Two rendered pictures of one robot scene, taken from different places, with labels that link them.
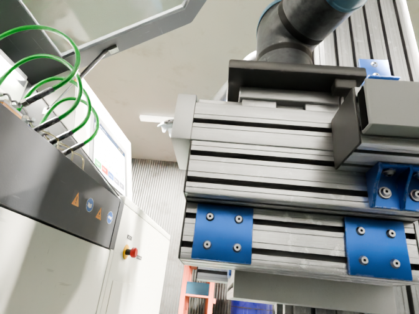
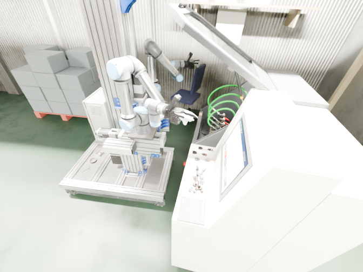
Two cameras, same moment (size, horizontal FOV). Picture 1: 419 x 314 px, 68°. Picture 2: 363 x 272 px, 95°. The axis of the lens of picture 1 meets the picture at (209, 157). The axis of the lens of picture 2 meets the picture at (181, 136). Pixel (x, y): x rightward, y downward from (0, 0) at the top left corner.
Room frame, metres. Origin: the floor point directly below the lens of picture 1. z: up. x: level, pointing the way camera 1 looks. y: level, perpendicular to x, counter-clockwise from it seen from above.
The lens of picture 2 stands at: (2.21, 0.21, 1.97)
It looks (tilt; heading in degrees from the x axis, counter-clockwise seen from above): 39 degrees down; 181
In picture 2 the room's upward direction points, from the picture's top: 3 degrees clockwise
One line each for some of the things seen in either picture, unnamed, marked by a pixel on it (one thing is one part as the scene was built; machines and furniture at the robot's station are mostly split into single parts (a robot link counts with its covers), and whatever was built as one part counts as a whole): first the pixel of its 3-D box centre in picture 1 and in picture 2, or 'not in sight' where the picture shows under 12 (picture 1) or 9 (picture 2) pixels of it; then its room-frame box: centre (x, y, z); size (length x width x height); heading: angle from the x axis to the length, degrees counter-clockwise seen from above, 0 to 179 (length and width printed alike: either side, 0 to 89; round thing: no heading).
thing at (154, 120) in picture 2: not in sight; (156, 117); (1.22, 0.01, 1.34); 0.11 x 0.08 x 0.11; 150
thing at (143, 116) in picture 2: not in sight; (141, 115); (1.00, -0.17, 1.20); 0.13 x 0.12 x 0.14; 150
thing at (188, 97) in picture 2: not in sight; (187, 94); (-0.93, 0.22, 0.54); 0.63 x 0.60 x 1.08; 87
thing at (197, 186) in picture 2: not in sight; (198, 177); (1.46, 0.33, 1.01); 0.23 x 0.11 x 0.06; 171
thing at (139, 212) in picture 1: (130, 221); (197, 177); (1.43, 0.33, 0.96); 0.70 x 0.22 x 0.03; 171
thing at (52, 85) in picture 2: not in sight; (66, 83); (-0.93, -2.20, 0.61); 1.23 x 0.84 x 1.22; 86
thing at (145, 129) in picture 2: not in sight; (143, 126); (0.99, -0.17, 1.09); 0.15 x 0.15 x 0.10
